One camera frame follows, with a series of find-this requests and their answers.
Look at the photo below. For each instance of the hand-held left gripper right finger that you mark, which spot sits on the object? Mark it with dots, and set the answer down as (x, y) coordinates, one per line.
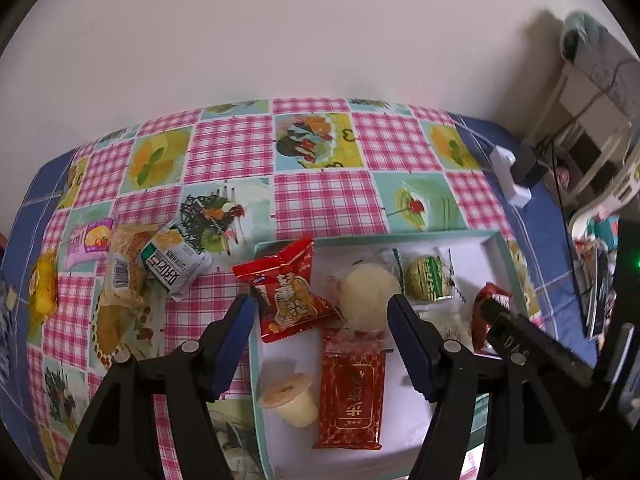
(415, 352)

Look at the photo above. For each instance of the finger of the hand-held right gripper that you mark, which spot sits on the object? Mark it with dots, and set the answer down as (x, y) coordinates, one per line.
(540, 342)

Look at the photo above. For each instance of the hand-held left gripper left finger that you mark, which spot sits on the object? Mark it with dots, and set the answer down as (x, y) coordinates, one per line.
(232, 347)

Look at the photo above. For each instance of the small red snack packet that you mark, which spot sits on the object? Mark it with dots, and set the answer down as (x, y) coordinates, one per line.
(482, 320)

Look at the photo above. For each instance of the white tray box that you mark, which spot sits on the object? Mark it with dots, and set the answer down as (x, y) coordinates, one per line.
(400, 425)

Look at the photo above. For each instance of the white round bun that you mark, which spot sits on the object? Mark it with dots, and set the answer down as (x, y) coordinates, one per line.
(367, 295)

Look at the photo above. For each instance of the round cookie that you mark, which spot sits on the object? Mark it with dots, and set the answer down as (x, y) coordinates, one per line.
(425, 275)

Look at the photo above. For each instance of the red popcorn snack packet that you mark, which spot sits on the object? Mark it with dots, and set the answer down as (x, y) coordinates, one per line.
(287, 290)

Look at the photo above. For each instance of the large red patterned snack packet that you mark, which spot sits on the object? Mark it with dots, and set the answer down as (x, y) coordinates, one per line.
(350, 400)

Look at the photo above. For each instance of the colourful printed bag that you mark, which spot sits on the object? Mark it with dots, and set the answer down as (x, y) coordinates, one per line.
(595, 270)

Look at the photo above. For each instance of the yellow pudding cup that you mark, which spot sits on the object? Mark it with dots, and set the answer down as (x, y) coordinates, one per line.
(290, 400)

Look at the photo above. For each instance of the small green white snack packet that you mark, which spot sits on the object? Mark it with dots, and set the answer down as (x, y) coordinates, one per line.
(172, 262)

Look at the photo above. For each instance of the beige wafer packet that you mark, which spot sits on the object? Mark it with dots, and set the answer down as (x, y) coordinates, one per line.
(122, 285)

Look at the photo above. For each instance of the black power adapter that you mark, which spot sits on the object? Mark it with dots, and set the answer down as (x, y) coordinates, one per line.
(529, 169)

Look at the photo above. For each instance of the purple snack packet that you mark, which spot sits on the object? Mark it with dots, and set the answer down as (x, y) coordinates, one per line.
(87, 242)

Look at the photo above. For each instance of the yellow snack packet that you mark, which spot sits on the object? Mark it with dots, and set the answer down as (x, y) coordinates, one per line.
(42, 290)

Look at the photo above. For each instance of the white shelf unit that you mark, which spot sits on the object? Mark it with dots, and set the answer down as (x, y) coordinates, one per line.
(590, 120)

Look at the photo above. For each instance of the grey green cloth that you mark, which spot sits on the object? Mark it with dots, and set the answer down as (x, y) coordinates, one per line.
(595, 45)

